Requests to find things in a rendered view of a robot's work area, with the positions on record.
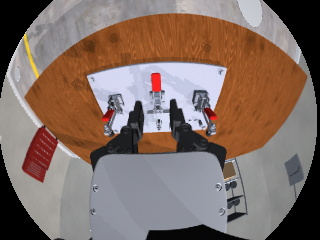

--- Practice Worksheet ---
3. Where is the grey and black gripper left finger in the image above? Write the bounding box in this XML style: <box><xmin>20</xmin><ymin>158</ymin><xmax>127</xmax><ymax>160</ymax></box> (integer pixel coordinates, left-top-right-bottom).
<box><xmin>90</xmin><ymin>100</ymin><xmax>145</xmax><ymax>173</ymax></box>

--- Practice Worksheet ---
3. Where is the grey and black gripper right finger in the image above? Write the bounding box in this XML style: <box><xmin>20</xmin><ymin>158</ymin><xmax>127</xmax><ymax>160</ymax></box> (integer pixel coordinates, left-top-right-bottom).
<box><xmin>169</xmin><ymin>99</ymin><xmax>227</xmax><ymax>172</ymax></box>

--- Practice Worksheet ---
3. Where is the grey toggle clamp with red handle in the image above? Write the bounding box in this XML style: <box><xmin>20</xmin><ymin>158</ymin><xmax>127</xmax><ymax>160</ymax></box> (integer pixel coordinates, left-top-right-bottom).
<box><xmin>192</xmin><ymin>90</ymin><xmax>217</xmax><ymax>137</ymax></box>

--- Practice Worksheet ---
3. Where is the black toggle clamp with red handle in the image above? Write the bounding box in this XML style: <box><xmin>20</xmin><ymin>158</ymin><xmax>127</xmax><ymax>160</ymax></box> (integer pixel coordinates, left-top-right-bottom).
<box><xmin>102</xmin><ymin>94</ymin><xmax>124</xmax><ymax>137</ymax></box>

